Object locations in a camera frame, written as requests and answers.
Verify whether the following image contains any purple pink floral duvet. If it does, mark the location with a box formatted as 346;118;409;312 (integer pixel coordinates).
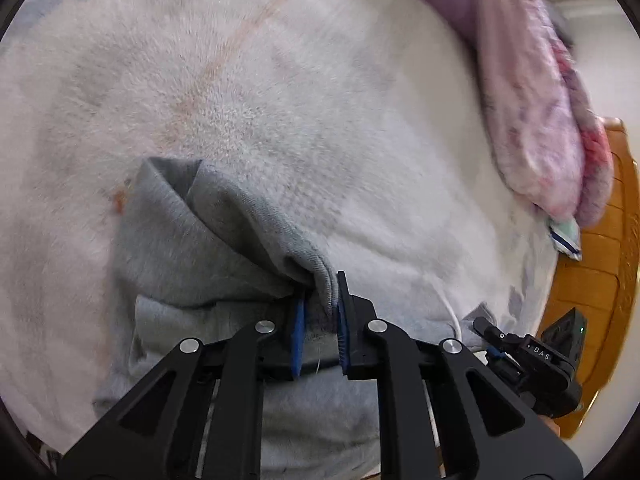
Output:
424;0;614;228

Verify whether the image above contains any grey zip hoodie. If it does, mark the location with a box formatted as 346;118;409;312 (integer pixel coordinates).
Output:
94;154;503;479

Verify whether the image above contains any teal striped pillow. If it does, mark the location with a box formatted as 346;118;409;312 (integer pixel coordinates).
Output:
548;218;582;261

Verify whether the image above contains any floral white bed sheet mattress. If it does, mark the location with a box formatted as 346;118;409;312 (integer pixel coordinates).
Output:
1;0;556;451

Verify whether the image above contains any wooden bed headboard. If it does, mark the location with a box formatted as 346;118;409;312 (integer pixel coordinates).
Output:
540;118;639;439

